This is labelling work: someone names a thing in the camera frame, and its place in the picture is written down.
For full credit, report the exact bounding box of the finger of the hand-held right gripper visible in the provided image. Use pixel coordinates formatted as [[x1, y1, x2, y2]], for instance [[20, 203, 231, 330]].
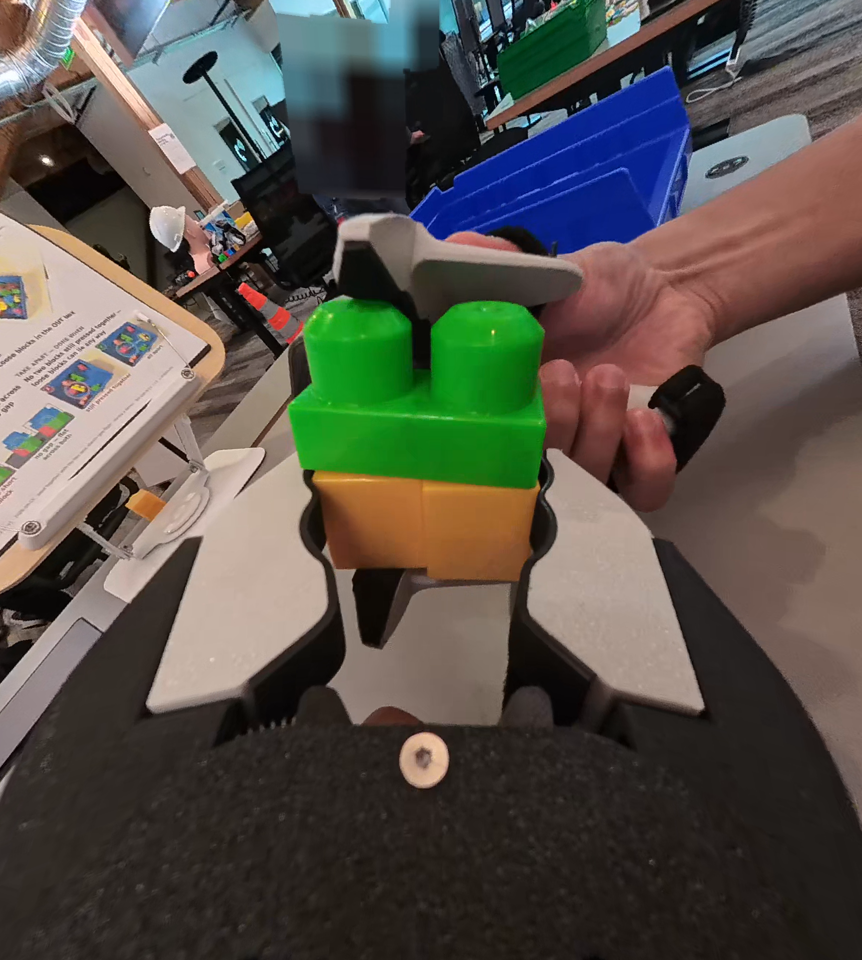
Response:
[[353, 567, 424, 649], [334, 215, 586, 321]]

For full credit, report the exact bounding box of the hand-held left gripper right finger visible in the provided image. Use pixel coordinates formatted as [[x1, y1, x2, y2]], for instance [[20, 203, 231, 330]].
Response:
[[509, 450, 706, 717]]

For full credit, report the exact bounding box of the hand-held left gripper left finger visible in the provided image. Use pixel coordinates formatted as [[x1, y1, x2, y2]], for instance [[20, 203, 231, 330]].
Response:
[[148, 450, 346, 715]]

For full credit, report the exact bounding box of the orange mega block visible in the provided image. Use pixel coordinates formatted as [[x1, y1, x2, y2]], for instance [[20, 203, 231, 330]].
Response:
[[421, 480, 540, 583], [316, 473, 432, 571]]

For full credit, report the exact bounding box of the blue storage bin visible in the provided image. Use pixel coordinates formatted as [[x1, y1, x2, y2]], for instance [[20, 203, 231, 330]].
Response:
[[409, 68, 694, 256]]

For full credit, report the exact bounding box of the green mega block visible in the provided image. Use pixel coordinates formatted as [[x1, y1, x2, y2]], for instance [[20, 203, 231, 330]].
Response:
[[287, 297, 549, 490]]

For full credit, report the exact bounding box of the person's right forearm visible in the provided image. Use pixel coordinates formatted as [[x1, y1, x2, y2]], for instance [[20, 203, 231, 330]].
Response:
[[671, 90, 862, 346]]

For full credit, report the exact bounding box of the person's right hand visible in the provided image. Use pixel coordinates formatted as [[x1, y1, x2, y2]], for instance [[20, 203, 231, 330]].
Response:
[[446, 225, 724, 511]]

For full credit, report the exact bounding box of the white board stand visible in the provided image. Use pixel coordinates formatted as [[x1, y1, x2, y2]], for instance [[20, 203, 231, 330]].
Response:
[[79, 443, 267, 601]]

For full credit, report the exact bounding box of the black office chair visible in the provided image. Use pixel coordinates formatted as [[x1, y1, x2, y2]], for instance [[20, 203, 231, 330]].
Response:
[[233, 150, 336, 286]]

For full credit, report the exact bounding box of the orange traffic cone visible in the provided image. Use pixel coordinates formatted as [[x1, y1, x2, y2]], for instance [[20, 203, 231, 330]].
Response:
[[236, 282, 312, 349]]

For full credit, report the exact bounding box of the green storage bin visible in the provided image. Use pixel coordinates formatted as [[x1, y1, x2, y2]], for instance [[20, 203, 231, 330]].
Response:
[[496, 0, 612, 99]]

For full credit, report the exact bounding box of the white hard hat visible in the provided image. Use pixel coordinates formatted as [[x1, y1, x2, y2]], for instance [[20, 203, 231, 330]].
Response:
[[149, 204, 189, 253]]

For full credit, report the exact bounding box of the silver ventilation duct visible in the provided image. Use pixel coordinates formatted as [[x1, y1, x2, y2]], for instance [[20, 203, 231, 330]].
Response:
[[0, 0, 90, 109]]

